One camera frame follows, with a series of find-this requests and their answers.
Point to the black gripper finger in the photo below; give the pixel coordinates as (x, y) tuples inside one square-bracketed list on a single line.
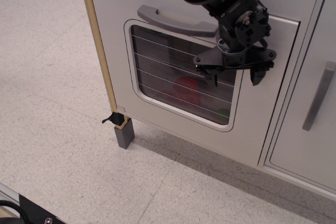
[(256, 75), (211, 79)]

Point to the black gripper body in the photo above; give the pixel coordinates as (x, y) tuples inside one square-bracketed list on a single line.
[(214, 61)]

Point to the white oven door with window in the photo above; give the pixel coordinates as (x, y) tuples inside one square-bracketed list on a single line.
[(144, 45)]

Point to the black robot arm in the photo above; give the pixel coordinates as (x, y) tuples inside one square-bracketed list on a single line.
[(240, 43)]

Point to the red toy cup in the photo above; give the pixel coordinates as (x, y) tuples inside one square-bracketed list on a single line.
[(186, 89)]

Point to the orange toy fruit green top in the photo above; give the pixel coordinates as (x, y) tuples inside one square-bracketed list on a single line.
[(222, 116)]

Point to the white toy kitchen cabinet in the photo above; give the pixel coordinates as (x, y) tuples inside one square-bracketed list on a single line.
[(306, 13)]

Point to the white cupboard door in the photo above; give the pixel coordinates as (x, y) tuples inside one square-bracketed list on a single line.
[(310, 155)]

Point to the black clamp on leg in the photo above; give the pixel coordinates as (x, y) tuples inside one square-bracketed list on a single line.
[(116, 118)]

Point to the grey cabinet leg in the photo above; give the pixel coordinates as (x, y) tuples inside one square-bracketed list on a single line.
[(124, 137)]

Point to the grey metal cupboard handle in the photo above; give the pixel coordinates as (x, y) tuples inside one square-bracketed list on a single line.
[(320, 95)]

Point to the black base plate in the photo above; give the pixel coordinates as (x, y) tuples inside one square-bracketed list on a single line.
[(37, 214)]

